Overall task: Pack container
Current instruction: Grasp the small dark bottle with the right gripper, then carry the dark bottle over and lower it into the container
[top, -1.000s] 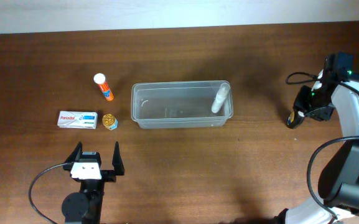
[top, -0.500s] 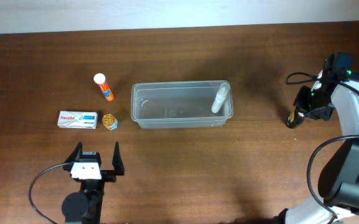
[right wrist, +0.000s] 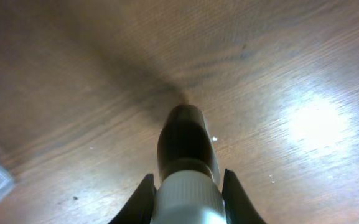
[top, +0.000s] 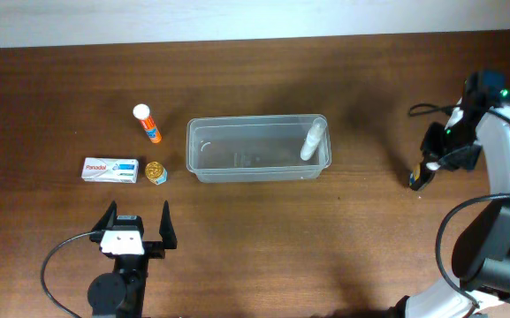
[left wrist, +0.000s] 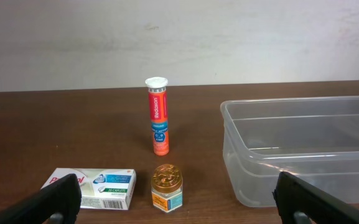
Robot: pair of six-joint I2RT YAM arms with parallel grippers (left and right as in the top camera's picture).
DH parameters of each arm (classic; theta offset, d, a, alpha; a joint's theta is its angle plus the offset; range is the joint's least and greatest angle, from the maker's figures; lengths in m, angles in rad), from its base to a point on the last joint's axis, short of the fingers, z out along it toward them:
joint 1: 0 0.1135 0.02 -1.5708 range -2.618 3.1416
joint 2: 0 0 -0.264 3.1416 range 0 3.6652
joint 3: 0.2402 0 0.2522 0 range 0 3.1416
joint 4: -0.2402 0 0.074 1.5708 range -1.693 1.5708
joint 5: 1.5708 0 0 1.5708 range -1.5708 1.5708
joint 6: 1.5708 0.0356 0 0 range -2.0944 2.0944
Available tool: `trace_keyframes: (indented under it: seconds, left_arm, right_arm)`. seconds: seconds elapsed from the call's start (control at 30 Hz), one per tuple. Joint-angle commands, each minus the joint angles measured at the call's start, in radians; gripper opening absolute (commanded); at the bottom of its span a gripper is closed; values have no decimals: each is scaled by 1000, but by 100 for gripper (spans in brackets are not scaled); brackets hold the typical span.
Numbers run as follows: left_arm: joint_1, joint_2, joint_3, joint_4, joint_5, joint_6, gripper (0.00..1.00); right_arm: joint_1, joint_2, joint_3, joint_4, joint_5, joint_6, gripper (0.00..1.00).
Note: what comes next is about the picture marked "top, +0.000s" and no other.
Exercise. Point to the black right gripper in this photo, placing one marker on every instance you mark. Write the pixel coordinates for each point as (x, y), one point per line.
(434, 144)

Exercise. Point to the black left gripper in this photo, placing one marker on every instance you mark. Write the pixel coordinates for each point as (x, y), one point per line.
(151, 251)

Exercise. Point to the dark bottle white cap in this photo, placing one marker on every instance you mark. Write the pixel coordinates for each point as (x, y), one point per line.
(422, 174)

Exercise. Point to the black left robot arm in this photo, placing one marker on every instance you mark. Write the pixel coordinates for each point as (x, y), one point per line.
(121, 292)

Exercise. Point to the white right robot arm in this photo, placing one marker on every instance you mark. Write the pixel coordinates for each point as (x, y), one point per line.
(472, 247)

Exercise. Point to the clear plastic container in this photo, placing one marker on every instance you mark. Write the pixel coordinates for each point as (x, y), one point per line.
(254, 148)

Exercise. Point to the small gold-lidded jar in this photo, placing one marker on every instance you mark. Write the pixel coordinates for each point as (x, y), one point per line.
(156, 173)

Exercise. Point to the white Panadol box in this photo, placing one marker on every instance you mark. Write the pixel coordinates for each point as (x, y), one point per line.
(110, 170)

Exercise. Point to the orange effervescent tablet tube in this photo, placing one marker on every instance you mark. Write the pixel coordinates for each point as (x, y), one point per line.
(142, 113)

